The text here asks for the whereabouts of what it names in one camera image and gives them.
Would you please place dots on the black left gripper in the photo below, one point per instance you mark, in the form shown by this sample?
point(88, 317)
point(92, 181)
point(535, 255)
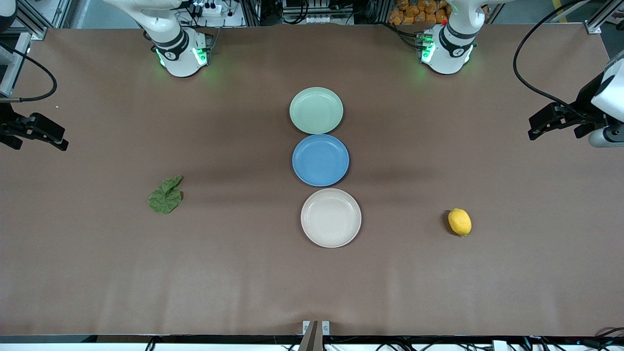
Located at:
point(581, 108)

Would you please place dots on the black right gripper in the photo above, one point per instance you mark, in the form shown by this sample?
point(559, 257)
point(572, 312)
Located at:
point(7, 122)

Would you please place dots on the yellow lemon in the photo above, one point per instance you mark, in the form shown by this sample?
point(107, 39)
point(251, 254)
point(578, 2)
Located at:
point(459, 222)

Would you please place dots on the green lettuce leaf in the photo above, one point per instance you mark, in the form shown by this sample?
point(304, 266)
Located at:
point(165, 199)

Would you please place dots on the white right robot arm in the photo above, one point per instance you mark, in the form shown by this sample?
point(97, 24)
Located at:
point(178, 53)

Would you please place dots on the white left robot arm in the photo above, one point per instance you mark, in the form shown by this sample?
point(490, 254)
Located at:
point(451, 48)

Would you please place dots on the bag of orange fruit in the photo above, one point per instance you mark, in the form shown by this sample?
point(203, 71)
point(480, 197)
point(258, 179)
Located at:
point(414, 12)

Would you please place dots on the white power strip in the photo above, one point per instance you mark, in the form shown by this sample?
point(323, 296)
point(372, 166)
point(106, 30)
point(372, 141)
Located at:
point(209, 9)

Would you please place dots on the brown table cover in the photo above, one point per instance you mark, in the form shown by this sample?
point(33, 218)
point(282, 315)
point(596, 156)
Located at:
point(195, 282)

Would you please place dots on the blue plate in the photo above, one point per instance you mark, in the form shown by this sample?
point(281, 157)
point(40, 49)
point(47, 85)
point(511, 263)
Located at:
point(321, 160)

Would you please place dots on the small white box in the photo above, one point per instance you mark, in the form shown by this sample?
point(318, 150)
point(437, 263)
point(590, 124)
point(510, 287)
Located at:
point(499, 346)

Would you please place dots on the light green plate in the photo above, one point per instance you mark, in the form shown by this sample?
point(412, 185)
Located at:
point(316, 110)

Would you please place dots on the beige plate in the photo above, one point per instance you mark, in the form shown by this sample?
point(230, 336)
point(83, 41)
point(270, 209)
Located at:
point(331, 218)

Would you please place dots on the white equipment box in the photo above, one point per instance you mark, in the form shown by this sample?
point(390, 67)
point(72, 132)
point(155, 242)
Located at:
point(312, 18)

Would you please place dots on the aluminium frame profile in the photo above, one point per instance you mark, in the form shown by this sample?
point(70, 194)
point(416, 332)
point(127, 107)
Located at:
point(602, 17)
point(17, 58)
point(30, 19)

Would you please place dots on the silver metal mounting bracket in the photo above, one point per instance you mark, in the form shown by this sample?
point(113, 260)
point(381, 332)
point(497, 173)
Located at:
point(325, 327)

